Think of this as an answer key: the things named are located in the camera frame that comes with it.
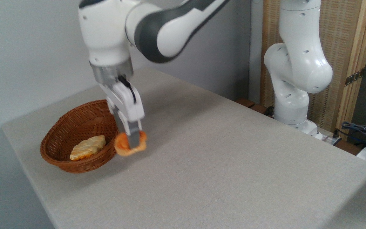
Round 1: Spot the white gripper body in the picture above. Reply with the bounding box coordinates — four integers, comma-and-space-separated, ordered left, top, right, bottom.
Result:
99, 80, 145, 123

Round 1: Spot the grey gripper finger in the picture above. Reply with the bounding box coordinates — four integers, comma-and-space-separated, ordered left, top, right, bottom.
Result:
108, 101, 127, 135
123, 119, 143, 150

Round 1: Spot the round orange bread roll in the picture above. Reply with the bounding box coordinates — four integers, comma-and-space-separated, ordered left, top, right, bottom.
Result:
114, 130, 148, 157

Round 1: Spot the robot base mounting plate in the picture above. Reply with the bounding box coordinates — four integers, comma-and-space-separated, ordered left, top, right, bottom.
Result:
313, 127, 342, 146

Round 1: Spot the flat yellow bread slice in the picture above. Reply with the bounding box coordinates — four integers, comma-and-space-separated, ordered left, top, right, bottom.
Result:
69, 135, 107, 161

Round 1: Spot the brown wicker basket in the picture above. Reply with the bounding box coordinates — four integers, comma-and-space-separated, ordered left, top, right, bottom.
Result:
40, 99, 121, 174

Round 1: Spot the brown wooden bench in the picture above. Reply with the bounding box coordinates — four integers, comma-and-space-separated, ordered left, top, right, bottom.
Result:
235, 98, 270, 115

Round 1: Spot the brass screen hinge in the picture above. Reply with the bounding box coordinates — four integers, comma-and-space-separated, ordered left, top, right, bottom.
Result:
344, 68, 365, 87

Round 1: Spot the wooden rattan folding screen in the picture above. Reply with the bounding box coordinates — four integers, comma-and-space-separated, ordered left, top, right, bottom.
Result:
260, 0, 366, 140

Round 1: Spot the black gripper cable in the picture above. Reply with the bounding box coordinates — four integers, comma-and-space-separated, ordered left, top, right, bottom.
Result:
118, 75, 137, 104

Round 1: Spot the blue and black cable bundle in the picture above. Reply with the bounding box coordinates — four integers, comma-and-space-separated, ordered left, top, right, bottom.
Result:
341, 121, 366, 150

